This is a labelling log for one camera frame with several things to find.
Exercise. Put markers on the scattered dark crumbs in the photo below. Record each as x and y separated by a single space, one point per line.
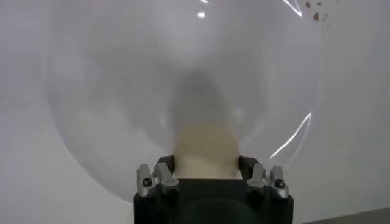
316 16

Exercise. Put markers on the white steamed baozi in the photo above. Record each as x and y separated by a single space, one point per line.
205 149

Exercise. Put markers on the large white round plate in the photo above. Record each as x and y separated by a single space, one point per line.
122 76

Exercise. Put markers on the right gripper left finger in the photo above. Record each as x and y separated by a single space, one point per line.
166 178

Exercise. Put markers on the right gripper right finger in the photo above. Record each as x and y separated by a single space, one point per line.
259 179

